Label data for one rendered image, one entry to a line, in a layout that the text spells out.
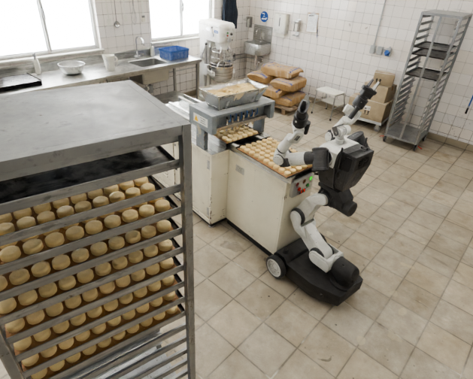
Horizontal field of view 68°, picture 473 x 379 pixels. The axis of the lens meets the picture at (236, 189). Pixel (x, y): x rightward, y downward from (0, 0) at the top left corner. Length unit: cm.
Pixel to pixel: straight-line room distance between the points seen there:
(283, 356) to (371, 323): 75
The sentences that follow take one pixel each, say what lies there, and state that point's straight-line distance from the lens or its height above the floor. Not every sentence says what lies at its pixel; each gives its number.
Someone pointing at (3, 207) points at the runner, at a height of 168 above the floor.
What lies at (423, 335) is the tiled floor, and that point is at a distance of 310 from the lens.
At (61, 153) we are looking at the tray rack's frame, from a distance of 94.
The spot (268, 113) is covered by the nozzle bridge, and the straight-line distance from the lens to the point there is 332.
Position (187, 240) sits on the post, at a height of 139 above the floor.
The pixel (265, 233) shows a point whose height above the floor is 25.
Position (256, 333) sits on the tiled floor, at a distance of 271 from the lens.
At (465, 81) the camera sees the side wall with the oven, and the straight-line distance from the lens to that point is 623.
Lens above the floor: 221
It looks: 33 degrees down
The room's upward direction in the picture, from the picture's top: 4 degrees clockwise
